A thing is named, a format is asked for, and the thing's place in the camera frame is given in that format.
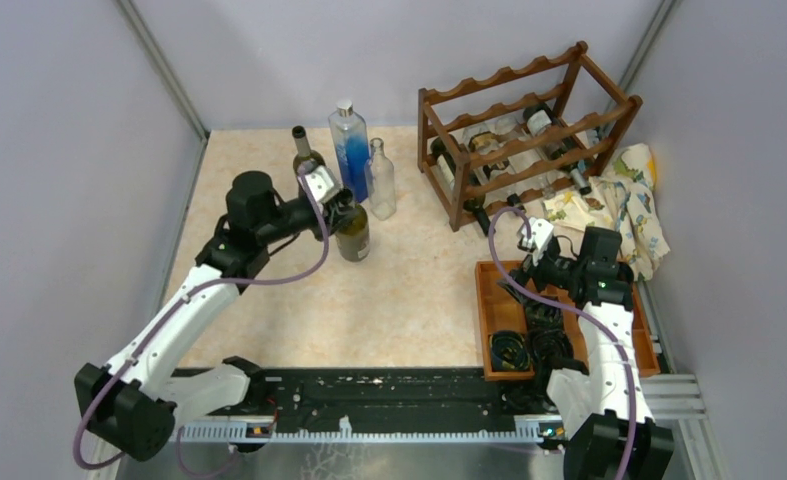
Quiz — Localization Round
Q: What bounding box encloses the green wine bottle dark label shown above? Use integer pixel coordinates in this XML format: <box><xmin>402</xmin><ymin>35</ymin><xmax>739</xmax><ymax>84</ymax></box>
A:
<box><xmin>335</xmin><ymin>203</ymin><xmax>370</xmax><ymax>263</ymax></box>

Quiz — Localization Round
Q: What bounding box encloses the square clear glass bottle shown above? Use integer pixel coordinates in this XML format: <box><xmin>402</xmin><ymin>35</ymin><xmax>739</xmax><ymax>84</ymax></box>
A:
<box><xmin>492</xmin><ymin>115</ymin><xmax>567</xmax><ymax>193</ymax></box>

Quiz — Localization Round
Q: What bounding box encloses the clear whisky bottle black label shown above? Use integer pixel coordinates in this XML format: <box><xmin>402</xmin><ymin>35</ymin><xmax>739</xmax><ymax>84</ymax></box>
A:
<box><xmin>460</xmin><ymin>125</ymin><xmax>530</xmax><ymax>213</ymax></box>

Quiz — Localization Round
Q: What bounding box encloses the green wine bottle grey capsule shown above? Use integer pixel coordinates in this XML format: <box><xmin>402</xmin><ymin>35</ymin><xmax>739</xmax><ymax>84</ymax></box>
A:
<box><xmin>523</xmin><ymin>103</ymin><xmax>592</xmax><ymax>196</ymax></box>

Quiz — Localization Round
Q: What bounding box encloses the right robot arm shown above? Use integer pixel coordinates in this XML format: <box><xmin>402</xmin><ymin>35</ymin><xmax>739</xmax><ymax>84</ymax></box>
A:
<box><xmin>501</xmin><ymin>218</ymin><xmax>675</xmax><ymax>479</ymax></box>

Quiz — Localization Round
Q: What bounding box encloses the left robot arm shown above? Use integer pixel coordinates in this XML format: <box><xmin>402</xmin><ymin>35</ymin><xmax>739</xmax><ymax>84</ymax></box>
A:
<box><xmin>72</xmin><ymin>164</ymin><xmax>357</xmax><ymax>470</ymax></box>

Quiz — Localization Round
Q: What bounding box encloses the clear empty glass bottle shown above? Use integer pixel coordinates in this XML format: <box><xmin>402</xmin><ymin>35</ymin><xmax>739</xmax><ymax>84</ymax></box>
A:
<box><xmin>365</xmin><ymin>137</ymin><xmax>397</xmax><ymax>221</ymax></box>

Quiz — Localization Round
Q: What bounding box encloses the green wine bottle far left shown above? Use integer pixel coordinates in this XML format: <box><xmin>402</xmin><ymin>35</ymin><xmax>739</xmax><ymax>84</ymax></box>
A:
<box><xmin>291</xmin><ymin>125</ymin><xmax>326</xmax><ymax>176</ymax></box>

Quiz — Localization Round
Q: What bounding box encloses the clear blue vodka bottle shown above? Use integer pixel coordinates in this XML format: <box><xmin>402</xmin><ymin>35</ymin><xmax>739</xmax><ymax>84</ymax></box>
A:
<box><xmin>328</xmin><ymin>99</ymin><xmax>370</xmax><ymax>203</ymax></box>

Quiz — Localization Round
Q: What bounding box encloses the wooden wine rack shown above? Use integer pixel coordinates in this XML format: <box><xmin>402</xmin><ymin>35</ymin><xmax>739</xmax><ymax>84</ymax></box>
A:
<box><xmin>417</xmin><ymin>41</ymin><xmax>642</xmax><ymax>231</ymax></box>

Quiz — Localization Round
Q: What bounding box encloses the wooden compartment tray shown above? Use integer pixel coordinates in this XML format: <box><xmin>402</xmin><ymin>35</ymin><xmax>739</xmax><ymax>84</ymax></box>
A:
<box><xmin>475</xmin><ymin>261</ymin><xmax>662</xmax><ymax>381</ymax></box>

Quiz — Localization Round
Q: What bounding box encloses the rolled green patterned tie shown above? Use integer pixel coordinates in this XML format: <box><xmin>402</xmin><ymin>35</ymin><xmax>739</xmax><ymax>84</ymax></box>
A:
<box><xmin>523</xmin><ymin>301</ymin><xmax>564</xmax><ymax>331</ymax></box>

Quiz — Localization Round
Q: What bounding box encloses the rolled dark patterned tie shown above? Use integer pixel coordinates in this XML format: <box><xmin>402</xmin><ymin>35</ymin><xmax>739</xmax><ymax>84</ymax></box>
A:
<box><xmin>488</xmin><ymin>330</ymin><xmax>532</xmax><ymax>372</ymax></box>

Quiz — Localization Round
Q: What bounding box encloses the rolled dark striped tie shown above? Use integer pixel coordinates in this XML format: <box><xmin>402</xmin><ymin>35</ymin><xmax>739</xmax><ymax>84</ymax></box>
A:
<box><xmin>527</xmin><ymin>328</ymin><xmax>574</xmax><ymax>369</ymax></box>

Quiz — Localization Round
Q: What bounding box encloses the dinosaur print cloth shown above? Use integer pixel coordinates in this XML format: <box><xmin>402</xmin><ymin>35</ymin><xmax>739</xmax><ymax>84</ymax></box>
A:
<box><xmin>543</xmin><ymin>143</ymin><xmax>670</xmax><ymax>281</ymax></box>

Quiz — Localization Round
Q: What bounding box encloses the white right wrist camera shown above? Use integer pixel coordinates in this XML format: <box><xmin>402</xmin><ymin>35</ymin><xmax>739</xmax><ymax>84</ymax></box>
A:
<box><xmin>517</xmin><ymin>217</ymin><xmax>554</xmax><ymax>253</ymax></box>

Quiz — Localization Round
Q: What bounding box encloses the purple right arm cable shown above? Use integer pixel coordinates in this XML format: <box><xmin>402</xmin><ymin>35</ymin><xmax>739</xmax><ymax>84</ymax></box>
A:
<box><xmin>487</xmin><ymin>206</ymin><xmax>639</xmax><ymax>480</ymax></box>

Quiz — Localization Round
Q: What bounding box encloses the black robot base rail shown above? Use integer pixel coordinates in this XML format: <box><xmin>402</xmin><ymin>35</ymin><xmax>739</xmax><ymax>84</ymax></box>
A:
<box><xmin>211</xmin><ymin>367</ymin><xmax>553</xmax><ymax>434</ymax></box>

